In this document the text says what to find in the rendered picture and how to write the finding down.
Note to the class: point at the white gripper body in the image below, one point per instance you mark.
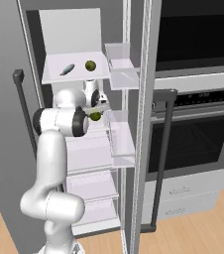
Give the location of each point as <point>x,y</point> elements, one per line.
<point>103,98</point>

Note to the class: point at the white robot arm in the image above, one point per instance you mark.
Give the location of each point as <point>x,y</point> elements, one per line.
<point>53,155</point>

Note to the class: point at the green lime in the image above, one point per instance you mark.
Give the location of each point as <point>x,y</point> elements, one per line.
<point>96,116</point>
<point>90,65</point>

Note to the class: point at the grey-blue fish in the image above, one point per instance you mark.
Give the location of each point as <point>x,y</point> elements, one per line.
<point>67,69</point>

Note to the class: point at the clear fridge door bin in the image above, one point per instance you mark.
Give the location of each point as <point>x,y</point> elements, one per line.
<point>122,145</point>
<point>124,71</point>

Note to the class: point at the glass fridge shelf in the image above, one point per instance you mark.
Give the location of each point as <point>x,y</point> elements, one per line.
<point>74,75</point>

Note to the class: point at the grey fridge door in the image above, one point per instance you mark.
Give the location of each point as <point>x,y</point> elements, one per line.
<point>143,99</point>
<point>5,109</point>

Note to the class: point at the white fridge drawer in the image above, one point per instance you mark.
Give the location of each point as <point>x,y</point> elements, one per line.
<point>87,155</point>
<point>99,215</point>
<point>90,187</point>

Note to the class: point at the grey fridge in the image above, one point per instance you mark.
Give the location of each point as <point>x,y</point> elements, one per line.
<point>71,29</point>

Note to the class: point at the steel built-in oven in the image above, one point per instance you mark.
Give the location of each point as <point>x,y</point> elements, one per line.
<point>196,139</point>

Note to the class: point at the black built-in microwave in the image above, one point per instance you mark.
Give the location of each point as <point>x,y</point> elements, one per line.
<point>196,33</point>

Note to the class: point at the white drawer front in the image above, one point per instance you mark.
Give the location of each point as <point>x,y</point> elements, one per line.
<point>190,189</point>
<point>186,208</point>

